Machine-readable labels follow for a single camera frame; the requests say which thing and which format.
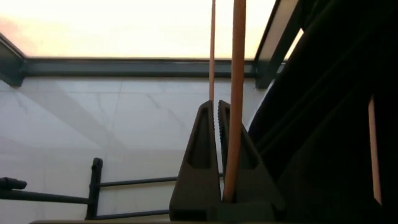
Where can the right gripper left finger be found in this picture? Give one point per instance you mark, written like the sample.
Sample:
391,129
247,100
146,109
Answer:
196,186

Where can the black garment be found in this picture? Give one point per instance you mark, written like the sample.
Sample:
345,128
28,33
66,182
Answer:
326,124

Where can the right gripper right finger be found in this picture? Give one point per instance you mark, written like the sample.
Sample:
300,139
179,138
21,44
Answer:
258,186

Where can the pink clothes hanger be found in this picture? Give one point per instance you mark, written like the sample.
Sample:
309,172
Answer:
374,155
237,77

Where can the black clothes rack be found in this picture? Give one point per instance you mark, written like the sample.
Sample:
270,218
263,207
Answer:
94,186

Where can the window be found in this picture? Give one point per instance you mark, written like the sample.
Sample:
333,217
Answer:
124,67

